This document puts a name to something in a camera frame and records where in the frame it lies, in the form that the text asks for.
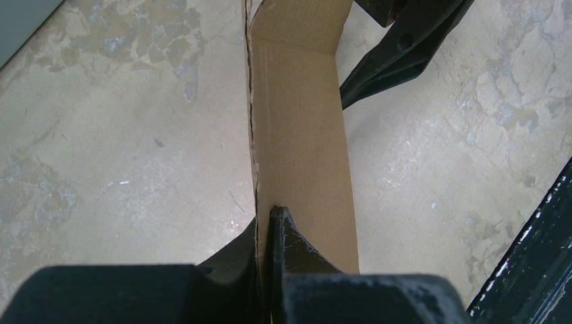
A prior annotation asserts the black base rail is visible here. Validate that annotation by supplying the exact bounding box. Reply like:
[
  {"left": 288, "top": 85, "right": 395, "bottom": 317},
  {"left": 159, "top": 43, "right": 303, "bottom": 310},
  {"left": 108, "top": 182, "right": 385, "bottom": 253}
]
[{"left": 467, "top": 163, "right": 571, "bottom": 323}]

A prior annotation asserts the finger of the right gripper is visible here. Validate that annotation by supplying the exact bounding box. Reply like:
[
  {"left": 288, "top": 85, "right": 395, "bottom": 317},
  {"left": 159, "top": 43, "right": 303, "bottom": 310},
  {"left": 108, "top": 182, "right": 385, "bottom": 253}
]
[{"left": 340, "top": 0, "right": 473, "bottom": 109}]

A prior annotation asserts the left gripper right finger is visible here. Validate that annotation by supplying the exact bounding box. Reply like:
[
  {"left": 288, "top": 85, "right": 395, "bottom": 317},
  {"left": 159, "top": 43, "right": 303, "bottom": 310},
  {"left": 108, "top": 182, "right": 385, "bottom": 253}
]
[{"left": 270, "top": 207, "right": 470, "bottom": 323}]

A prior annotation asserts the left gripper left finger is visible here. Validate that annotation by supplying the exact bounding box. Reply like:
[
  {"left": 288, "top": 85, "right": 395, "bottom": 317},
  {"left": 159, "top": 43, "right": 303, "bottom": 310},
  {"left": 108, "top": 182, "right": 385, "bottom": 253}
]
[{"left": 1, "top": 223, "right": 261, "bottom": 323}]

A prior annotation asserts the brown cardboard box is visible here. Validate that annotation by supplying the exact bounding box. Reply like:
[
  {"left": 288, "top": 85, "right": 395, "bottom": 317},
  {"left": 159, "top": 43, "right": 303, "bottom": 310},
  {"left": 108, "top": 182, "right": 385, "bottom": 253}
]
[{"left": 244, "top": 1, "right": 359, "bottom": 323}]

